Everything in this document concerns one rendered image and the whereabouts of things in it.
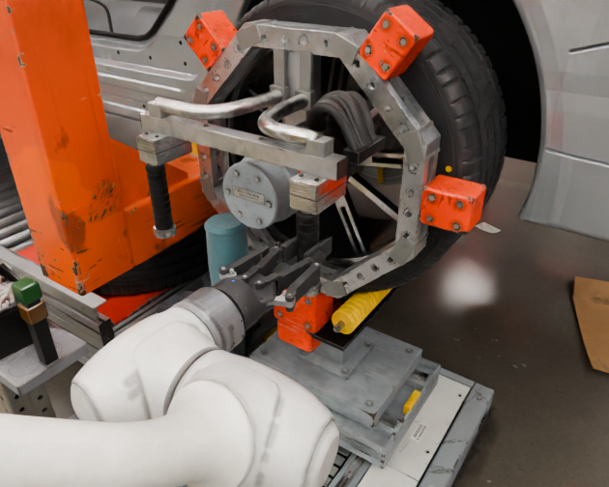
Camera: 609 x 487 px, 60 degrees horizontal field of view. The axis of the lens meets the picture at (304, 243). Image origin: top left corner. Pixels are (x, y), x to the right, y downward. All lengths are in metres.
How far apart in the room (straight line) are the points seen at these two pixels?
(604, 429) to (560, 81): 1.12
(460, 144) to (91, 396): 0.71
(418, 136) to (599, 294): 1.63
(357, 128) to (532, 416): 1.22
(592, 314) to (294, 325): 1.36
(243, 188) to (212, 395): 0.54
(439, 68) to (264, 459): 0.70
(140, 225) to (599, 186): 1.03
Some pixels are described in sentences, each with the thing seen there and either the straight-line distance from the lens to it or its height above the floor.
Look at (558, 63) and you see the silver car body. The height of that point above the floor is 1.06.
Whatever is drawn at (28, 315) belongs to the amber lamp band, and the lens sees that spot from 1.22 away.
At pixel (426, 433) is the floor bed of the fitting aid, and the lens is 1.58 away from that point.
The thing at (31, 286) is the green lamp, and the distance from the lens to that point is 1.19.
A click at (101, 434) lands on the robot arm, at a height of 0.94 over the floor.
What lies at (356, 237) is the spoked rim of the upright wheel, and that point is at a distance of 1.20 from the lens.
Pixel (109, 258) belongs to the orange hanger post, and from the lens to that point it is 1.36.
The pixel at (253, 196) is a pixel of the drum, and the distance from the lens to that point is 0.96.
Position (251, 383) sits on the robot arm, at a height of 0.90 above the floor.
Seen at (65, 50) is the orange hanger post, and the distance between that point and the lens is 1.21.
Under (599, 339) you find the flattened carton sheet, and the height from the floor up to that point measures 0.01.
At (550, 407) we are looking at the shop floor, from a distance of 1.87.
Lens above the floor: 1.27
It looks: 30 degrees down
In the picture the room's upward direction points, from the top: straight up
